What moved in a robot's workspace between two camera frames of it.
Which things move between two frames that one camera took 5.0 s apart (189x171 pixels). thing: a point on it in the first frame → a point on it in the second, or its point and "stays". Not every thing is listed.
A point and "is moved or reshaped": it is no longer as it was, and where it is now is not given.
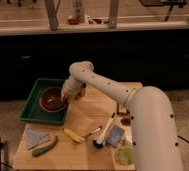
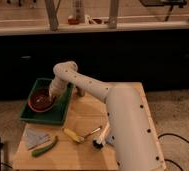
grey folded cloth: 33,138 stays
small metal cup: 82,90 stays
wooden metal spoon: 100,128 stays
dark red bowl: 51,100 is moved or reshaped
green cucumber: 45,149 stays
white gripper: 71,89 → 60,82
